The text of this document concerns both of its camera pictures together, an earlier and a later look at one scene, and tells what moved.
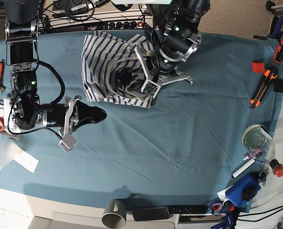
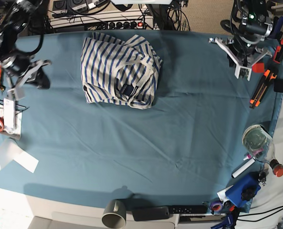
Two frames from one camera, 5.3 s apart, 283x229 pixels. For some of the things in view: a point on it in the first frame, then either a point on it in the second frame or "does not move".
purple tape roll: x=217 y=206 does not move
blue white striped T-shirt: x=111 y=70 does not move
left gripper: x=153 y=81 → x=240 y=56
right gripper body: x=59 y=115 → x=23 y=68
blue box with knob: x=244 y=190 does not move
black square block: x=280 y=85 does not move
